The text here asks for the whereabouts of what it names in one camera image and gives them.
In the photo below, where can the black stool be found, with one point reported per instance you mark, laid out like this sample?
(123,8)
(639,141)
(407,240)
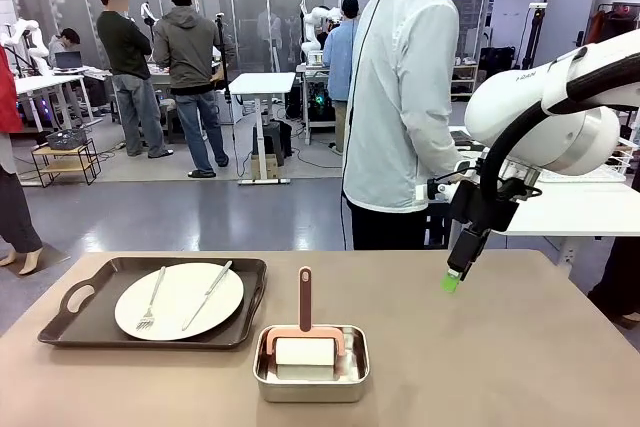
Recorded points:
(277,139)

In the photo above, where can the wooden shoe rack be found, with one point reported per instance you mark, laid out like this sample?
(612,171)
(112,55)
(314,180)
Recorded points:
(462,82)

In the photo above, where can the person in dark green sweater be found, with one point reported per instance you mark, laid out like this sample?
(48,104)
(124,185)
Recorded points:
(122,42)

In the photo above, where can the person in grey hoodie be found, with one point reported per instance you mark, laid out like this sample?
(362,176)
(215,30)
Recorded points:
(185,47)

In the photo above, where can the person in blue shirt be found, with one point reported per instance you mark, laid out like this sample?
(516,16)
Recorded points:
(337,57)

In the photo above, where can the rectangular steel container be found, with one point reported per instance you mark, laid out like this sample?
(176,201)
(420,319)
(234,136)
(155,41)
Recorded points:
(310,392)

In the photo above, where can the white side table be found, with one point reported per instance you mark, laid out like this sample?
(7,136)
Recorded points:
(575,212)

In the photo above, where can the dark laptop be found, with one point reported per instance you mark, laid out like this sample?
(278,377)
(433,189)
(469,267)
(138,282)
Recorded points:
(69,60)

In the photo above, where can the clothes rack with clothes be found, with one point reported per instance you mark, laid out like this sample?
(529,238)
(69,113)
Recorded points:
(607,27)

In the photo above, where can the person's right forearm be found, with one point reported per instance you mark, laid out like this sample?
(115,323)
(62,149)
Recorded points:
(425,167)

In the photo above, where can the person in grey top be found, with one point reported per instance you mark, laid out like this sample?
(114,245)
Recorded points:
(62,44)

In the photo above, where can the black stand with white head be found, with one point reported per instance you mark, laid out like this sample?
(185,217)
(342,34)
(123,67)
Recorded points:
(538,5)

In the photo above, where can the silver fork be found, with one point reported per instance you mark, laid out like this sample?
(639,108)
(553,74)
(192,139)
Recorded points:
(145,322)

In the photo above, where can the black suitcases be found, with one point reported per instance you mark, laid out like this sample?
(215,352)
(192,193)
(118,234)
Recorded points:
(497,64)

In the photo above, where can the person in black trousers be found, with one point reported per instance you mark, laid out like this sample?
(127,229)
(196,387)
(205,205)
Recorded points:
(620,277)

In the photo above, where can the white standing desk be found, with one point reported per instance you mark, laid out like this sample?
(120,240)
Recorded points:
(262,82)

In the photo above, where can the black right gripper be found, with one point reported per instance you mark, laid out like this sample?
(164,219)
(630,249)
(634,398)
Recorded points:
(467,204)

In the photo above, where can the white round plate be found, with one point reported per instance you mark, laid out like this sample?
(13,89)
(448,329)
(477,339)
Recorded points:
(175,307)

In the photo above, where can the pink lint roller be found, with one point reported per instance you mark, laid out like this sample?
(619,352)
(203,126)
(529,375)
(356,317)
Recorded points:
(305,297)

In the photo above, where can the person's right hand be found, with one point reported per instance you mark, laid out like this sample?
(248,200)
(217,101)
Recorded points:
(446,190)

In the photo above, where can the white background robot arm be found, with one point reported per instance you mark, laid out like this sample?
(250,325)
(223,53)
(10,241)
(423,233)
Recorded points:
(146,12)
(30,29)
(312,19)

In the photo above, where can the silver table knife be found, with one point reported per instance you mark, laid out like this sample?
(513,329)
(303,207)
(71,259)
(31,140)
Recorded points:
(207,294)

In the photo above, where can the small wooden black-frame shelf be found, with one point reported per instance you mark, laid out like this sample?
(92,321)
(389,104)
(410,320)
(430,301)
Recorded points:
(65,167)

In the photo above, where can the computer case with lights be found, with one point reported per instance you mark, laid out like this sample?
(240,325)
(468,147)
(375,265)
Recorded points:
(320,102)

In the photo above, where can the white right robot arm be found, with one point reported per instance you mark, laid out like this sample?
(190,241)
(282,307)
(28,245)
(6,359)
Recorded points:
(575,132)

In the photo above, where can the long white desk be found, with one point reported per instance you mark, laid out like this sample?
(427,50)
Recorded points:
(45,81)

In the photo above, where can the person in white jacket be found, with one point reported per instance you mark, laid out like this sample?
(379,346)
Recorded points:
(395,97)

